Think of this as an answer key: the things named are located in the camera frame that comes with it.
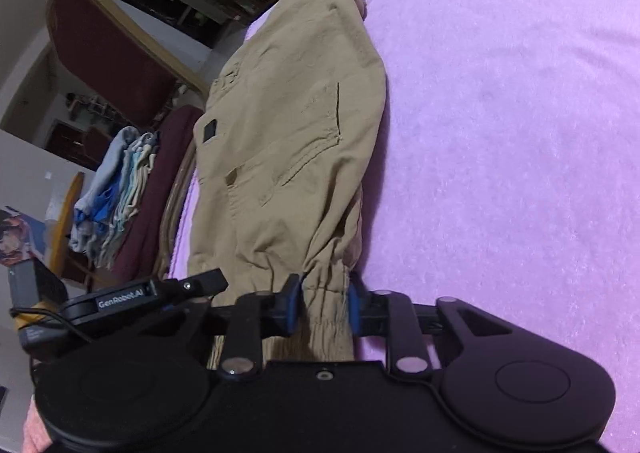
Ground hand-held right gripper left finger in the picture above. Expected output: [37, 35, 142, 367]
[165, 274, 304, 379]

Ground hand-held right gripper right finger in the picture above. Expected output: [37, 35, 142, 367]
[347, 272, 513, 376]

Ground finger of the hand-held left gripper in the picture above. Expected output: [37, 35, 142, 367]
[160, 269, 227, 305]

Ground khaki pants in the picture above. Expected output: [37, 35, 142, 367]
[192, 0, 388, 369]

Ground stack of folded clothes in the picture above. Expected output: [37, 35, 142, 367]
[69, 127, 161, 261]

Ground person's left hand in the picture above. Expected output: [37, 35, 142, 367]
[22, 395, 53, 453]

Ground yellow wooden chair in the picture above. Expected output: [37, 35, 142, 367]
[47, 172, 87, 279]

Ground printed picture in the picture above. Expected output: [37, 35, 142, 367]
[0, 207, 47, 266]

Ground dark wooden cabinet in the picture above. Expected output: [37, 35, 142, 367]
[44, 119, 113, 172]

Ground purple blanket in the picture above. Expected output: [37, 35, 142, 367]
[167, 0, 640, 453]

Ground dark red padded chair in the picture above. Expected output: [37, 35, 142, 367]
[46, 0, 211, 289]

